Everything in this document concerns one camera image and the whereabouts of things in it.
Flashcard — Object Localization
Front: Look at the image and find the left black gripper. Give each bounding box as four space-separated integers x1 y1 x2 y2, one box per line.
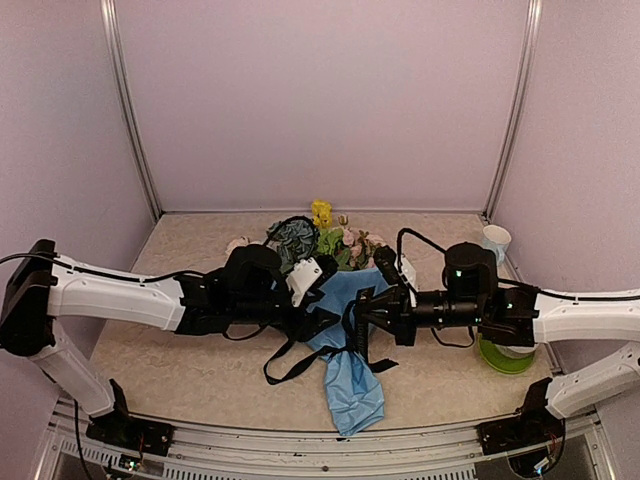
232 274 341 342

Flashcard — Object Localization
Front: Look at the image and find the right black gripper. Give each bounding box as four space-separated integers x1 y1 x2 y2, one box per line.
353 284 486 347

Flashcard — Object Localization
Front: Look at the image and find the black ribbon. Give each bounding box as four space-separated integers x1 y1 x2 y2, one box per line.
263 278 397 389

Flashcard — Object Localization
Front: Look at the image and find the blue fake rose bunch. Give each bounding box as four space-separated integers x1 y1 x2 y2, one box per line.
263 215 319 273

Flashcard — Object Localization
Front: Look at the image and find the pink fake rose bunch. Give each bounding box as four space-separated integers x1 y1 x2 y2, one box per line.
335 215 387 271

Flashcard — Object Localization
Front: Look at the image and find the blue wrapping paper sheet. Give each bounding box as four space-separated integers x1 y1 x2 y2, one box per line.
269 267 394 437

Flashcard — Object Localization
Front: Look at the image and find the yellow fake flower stem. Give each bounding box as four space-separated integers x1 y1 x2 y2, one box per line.
311 200 353 271

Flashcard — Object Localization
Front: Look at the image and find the light blue ceramic mug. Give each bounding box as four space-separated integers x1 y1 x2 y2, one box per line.
482 225 512 266

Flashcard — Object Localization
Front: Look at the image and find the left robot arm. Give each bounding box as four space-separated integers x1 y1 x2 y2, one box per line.
1 239 328 457

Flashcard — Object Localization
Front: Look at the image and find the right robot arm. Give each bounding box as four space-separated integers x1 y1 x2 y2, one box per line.
352 242 639 455

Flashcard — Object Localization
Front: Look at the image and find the green plate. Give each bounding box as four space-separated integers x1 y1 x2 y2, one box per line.
478 337 535 375

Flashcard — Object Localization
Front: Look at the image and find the white ceramic bowl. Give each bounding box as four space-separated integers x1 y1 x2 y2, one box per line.
496 345 536 361

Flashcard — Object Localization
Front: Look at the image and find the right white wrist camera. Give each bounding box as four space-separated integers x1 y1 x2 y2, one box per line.
373 245 418 293

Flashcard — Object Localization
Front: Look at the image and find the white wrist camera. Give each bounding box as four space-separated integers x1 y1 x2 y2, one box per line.
286 255 338 307
373 245 418 293

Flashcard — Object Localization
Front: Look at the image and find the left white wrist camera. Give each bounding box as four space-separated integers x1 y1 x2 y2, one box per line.
286 255 338 307

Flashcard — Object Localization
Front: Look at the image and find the front aluminium rail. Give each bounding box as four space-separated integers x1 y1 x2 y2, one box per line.
47 397 609 480

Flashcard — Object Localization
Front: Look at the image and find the right aluminium frame post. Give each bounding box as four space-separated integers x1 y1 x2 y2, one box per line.
482 0 543 223

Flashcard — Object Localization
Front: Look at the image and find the aluminium frame post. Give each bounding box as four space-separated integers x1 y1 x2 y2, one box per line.
482 0 543 223
100 0 164 223

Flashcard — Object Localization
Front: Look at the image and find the left aluminium frame post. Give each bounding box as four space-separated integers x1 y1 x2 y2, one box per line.
100 0 164 223

